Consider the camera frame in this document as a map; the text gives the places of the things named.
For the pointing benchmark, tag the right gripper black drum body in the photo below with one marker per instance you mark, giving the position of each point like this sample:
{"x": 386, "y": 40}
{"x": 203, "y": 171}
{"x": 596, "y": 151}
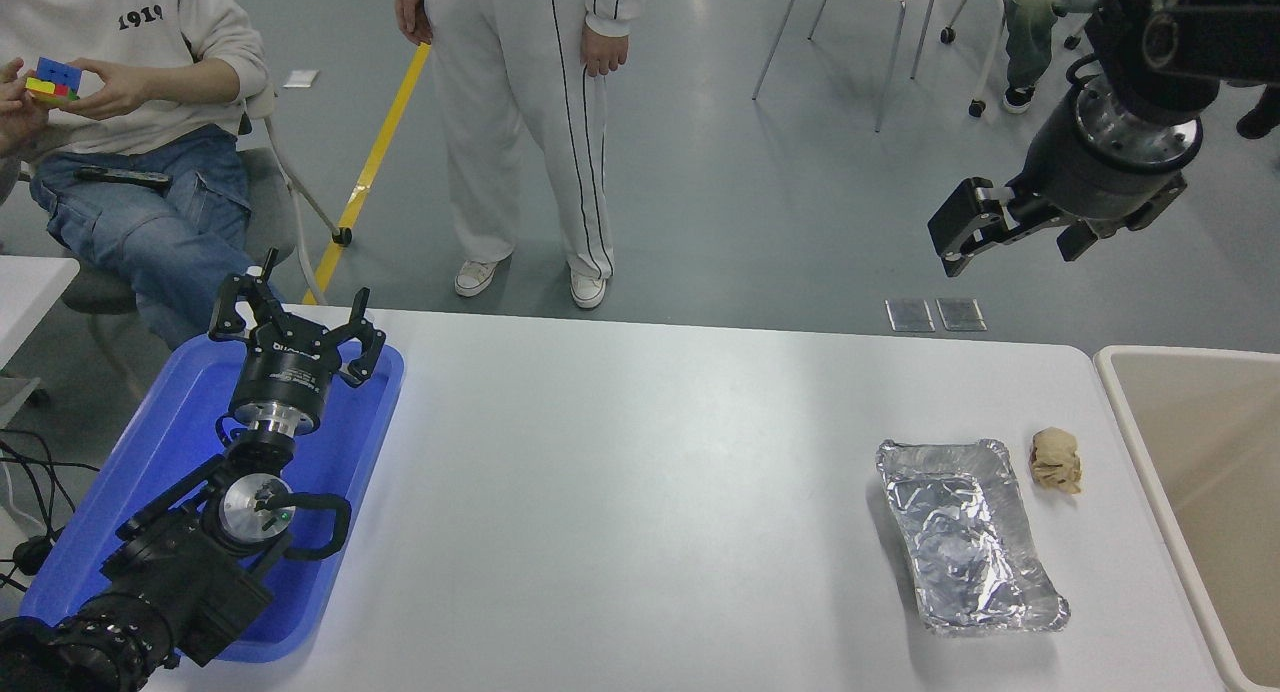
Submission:
{"x": 1090, "y": 177}

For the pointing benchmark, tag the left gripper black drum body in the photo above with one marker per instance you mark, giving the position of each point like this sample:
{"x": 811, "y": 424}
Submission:
{"x": 285, "y": 377}

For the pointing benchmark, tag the colourful puzzle cube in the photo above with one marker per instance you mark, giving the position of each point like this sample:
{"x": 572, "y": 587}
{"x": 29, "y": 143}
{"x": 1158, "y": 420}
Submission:
{"x": 50, "y": 77}

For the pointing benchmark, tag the silver foil tray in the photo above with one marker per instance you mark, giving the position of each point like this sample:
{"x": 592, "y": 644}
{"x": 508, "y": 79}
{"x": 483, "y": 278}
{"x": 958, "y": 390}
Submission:
{"x": 965, "y": 542}

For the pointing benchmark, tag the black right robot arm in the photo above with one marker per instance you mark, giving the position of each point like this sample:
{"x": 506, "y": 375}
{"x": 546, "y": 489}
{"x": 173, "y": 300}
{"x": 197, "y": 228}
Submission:
{"x": 1190, "y": 42}

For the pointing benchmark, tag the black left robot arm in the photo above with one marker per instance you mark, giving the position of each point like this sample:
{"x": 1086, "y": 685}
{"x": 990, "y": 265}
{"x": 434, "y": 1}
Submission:
{"x": 180, "y": 572}

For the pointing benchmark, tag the metal floor plate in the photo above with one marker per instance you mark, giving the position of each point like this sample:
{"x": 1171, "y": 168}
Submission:
{"x": 910, "y": 316}
{"x": 961, "y": 315}

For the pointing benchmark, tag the seated person's left hand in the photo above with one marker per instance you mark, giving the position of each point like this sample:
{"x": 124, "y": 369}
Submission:
{"x": 115, "y": 90}

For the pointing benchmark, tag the seated person's right hand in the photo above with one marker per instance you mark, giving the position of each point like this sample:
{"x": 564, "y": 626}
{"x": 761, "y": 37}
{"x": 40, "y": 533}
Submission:
{"x": 15, "y": 117}

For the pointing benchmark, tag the standing person's right hand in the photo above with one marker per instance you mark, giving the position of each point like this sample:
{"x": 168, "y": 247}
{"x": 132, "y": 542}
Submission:
{"x": 412, "y": 7}

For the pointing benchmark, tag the standing person's left hand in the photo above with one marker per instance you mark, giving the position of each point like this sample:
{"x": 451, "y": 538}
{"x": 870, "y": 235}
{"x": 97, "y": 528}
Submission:
{"x": 605, "y": 52}

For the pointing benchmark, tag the office chair with castors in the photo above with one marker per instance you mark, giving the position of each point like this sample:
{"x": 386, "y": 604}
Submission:
{"x": 977, "y": 106}

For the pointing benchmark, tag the blue plastic tray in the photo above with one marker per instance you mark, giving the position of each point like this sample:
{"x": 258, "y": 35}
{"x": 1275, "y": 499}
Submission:
{"x": 170, "y": 442}

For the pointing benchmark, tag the black flat handset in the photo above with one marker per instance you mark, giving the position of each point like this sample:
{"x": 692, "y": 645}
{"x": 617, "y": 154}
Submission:
{"x": 120, "y": 177}

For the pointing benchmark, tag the crumpled tan paper ball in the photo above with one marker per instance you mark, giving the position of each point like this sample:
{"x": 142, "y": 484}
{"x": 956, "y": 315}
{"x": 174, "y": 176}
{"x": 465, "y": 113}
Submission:
{"x": 1055, "y": 460}

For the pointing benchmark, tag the small white table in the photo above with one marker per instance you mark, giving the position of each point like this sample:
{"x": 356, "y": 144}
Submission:
{"x": 30, "y": 292}

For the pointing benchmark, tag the large pale bin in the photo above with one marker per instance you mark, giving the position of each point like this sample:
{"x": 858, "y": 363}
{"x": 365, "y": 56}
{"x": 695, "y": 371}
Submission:
{"x": 1200, "y": 452}

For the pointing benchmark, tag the standing person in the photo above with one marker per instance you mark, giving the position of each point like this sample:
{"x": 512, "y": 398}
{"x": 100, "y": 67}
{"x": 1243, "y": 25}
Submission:
{"x": 500, "y": 92}

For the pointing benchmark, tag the seated person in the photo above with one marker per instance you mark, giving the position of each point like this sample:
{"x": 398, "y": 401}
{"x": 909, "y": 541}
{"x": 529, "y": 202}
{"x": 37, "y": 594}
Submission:
{"x": 150, "y": 32}

